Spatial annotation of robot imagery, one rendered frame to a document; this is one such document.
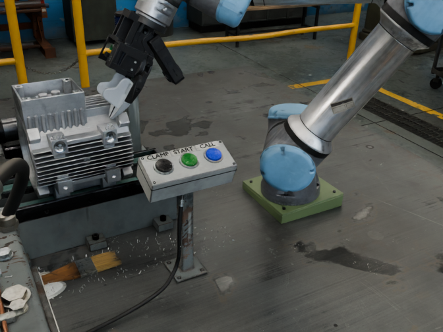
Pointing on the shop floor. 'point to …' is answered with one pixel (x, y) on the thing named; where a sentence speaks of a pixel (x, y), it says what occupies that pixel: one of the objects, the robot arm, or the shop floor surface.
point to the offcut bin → (91, 18)
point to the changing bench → (277, 28)
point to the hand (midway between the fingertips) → (116, 113)
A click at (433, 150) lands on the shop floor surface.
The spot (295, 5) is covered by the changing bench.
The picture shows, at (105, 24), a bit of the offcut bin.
